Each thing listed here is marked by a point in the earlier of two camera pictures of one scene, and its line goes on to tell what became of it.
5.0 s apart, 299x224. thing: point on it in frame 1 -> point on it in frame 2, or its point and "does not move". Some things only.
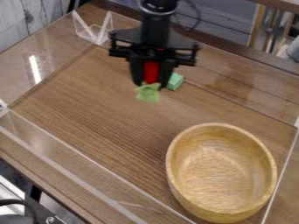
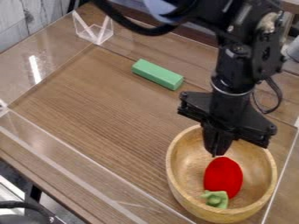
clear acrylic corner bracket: x=96 y=33 does not move
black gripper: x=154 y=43 -> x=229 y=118
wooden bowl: x=221 y=172 does not move
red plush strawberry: x=151 y=71 -> x=223 y=176
